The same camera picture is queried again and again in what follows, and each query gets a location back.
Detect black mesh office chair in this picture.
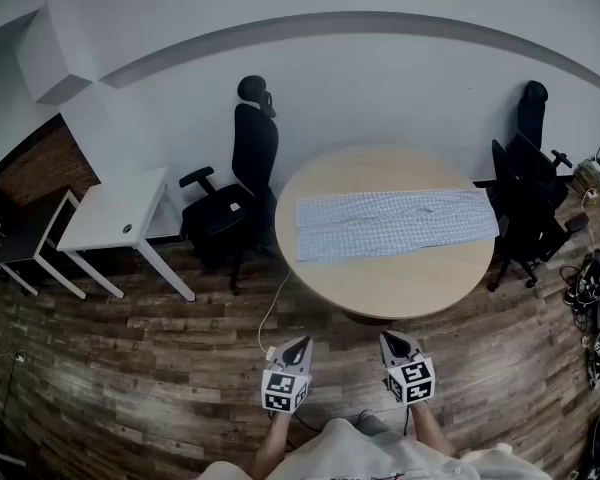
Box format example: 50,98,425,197
509,80,589,289
487,137,541,292

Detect person's grey shoe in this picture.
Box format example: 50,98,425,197
355,410,394,438

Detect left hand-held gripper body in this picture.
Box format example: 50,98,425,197
261,355,315,414

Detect pile of black equipment cables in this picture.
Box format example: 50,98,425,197
559,249,600,392

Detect blue checkered cloth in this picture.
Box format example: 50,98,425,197
293,187,500,264

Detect white plug cable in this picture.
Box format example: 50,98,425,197
581,189,600,254

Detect person's right forearm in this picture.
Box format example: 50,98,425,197
409,401,456,457

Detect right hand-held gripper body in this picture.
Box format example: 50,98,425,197
385,353,435,407

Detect person's left forearm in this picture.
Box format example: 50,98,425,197
252,410,294,480

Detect person's cream shirt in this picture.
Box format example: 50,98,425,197
197,417,554,480

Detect white frame dark top desk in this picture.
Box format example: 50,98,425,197
0,189,88,300

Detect dark tables with white legs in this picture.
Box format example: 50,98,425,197
0,415,27,469

